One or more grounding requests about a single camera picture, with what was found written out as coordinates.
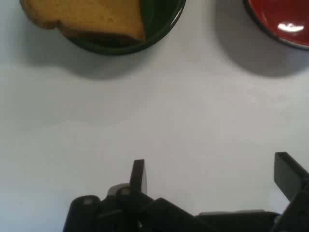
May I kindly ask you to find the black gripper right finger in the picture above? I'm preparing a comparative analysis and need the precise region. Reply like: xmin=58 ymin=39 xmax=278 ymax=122
xmin=270 ymin=151 xmax=309 ymax=232

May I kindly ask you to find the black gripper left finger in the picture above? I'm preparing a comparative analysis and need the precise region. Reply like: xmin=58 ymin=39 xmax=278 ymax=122
xmin=63 ymin=159 xmax=198 ymax=232

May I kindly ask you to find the dark green bowl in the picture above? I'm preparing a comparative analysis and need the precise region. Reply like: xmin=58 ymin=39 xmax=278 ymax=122
xmin=61 ymin=0 xmax=186 ymax=56

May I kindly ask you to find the red bowl with black rim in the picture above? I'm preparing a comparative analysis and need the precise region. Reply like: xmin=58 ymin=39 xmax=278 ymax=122
xmin=242 ymin=0 xmax=309 ymax=51

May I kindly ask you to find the slice of toast bread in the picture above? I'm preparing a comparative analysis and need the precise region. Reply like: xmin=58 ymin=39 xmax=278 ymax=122
xmin=19 ymin=0 xmax=147 ymax=42

